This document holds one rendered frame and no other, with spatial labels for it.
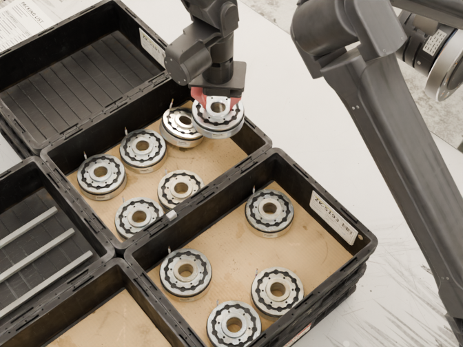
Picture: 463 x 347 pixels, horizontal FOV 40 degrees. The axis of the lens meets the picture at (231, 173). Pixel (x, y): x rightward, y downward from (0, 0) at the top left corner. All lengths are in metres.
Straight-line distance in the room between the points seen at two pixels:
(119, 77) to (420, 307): 0.89
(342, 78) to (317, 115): 1.06
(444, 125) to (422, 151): 2.04
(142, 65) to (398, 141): 1.06
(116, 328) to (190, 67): 0.52
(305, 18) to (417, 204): 0.22
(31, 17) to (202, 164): 0.80
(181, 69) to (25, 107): 0.63
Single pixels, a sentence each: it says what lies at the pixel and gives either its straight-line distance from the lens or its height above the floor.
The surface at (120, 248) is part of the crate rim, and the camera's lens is 1.22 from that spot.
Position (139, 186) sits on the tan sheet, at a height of 0.83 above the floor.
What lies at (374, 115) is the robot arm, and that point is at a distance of 0.64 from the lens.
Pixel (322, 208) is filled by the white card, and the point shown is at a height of 0.89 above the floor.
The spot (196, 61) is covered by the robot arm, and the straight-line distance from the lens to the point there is 1.05.
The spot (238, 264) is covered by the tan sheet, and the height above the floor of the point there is 0.83.
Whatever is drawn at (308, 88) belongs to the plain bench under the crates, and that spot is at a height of 0.70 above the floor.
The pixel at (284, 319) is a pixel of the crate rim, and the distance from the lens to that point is 1.15.
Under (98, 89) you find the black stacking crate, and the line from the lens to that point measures 1.58.
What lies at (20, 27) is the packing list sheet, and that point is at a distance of 1.97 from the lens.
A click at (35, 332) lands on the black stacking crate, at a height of 0.89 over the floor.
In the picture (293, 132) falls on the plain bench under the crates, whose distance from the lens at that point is 1.65.
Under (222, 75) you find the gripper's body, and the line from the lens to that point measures 1.13.
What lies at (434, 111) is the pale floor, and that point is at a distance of 2.73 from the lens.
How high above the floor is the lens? 2.00
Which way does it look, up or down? 56 degrees down
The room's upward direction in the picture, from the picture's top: 2 degrees clockwise
